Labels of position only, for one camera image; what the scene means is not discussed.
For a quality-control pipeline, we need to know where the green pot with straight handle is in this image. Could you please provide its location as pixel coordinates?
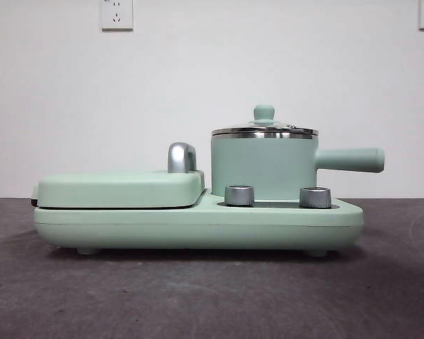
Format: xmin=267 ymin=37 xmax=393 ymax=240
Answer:
xmin=211 ymin=134 xmax=386 ymax=200

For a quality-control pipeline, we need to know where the green breakfast machine base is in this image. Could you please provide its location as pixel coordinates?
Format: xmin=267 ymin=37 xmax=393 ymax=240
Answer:
xmin=33 ymin=189 xmax=364 ymax=256

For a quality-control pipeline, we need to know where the silver control knob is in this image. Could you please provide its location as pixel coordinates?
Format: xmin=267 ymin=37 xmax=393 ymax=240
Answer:
xmin=299 ymin=186 xmax=332 ymax=208
xmin=224 ymin=184 xmax=255 ymax=206

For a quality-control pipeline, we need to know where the green hinged griddle cover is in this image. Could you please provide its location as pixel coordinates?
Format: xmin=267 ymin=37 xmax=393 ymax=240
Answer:
xmin=30 ymin=168 xmax=206 ymax=210

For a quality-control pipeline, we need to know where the glass lid with green knob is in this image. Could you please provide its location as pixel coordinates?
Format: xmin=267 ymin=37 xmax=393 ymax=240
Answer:
xmin=211 ymin=104 xmax=319 ymax=139

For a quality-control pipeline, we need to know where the chrome cover handle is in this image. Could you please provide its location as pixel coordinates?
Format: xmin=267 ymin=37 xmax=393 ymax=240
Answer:
xmin=167 ymin=141 xmax=199 ymax=174

